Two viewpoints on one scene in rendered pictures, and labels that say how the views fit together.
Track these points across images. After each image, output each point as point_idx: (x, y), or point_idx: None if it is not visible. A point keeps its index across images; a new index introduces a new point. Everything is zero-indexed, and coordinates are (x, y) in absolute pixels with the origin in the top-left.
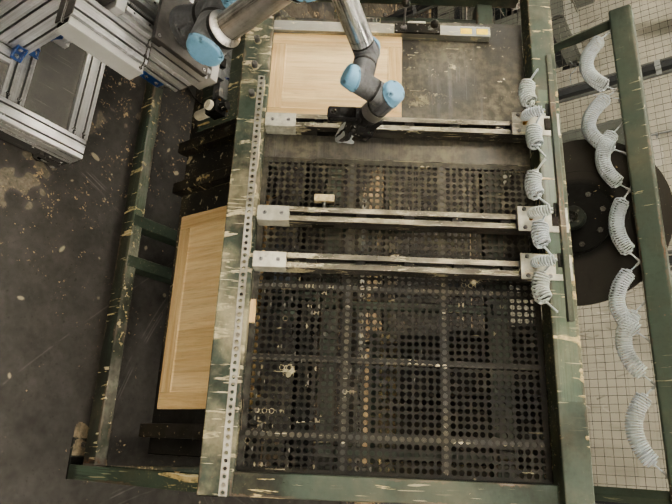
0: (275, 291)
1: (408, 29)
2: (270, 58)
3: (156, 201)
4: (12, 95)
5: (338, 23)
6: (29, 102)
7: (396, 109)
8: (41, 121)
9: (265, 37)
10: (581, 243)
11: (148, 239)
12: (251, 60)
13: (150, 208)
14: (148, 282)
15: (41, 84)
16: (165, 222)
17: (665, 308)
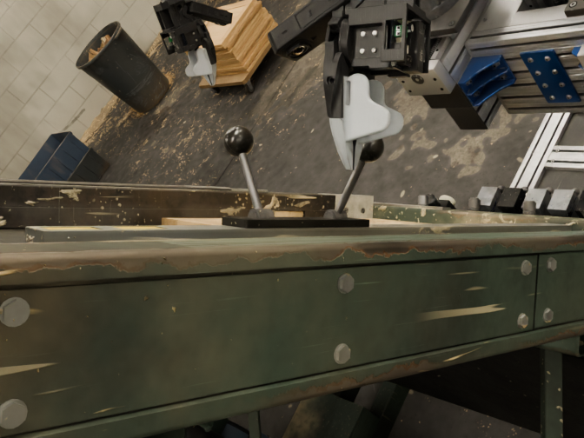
0: (223, 428)
1: (317, 217)
2: (474, 215)
3: (471, 420)
4: (555, 155)
5: (476, 225)
6: (555, 175)
7: (190, 220)
8: (530, 185)
9: (528, 215)
10: None
11: (421, 397)
12: (490, 212)
13: (461, 407)
14: (369, 390)
15: (581, 183)
16: (439, 432)
17: None
